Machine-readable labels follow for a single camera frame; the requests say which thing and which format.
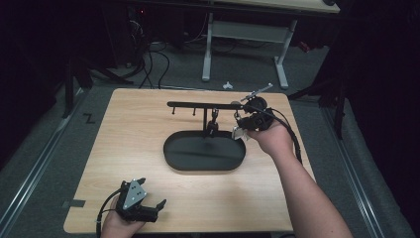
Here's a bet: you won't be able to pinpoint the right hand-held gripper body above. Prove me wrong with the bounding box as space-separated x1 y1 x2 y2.
240 82 275 132

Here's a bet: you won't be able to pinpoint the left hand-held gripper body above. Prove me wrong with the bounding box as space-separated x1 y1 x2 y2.
115 178 158 223

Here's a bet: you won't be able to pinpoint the silver car key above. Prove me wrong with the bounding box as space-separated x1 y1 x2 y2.
231 111 248 142

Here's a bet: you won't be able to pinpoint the black car key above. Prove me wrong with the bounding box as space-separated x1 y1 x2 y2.
207 108 220 138

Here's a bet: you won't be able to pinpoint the black key rack with tray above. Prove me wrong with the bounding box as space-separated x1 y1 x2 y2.
162 100 247 173

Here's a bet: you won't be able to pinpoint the person's right hand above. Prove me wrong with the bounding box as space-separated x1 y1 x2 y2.
247 119 296 161

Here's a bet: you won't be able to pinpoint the person's left hand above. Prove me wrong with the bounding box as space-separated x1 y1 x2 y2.
100 197 147 238

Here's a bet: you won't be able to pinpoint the grey tape strip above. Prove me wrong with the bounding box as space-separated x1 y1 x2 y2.
62 198 86 209

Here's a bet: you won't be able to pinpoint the black stand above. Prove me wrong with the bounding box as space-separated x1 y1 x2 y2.
286 78 349 140
61 56 134 119

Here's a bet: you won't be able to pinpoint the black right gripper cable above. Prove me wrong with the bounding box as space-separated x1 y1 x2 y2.
261 107 303 165

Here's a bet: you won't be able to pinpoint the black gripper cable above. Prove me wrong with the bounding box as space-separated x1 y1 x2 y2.
261 107 303 165
95 187 123 238

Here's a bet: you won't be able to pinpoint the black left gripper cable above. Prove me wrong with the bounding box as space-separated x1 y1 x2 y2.
95 187 123 238

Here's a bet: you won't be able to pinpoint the desk with white frame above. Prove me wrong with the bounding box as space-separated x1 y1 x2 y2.
201 0 341 90

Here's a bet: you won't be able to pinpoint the black floor cables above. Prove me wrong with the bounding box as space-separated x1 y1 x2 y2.
125 41 171 89

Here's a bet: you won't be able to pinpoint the metal floor rail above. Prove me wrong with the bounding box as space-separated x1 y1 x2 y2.
0 88 87 232
321 105 385 238

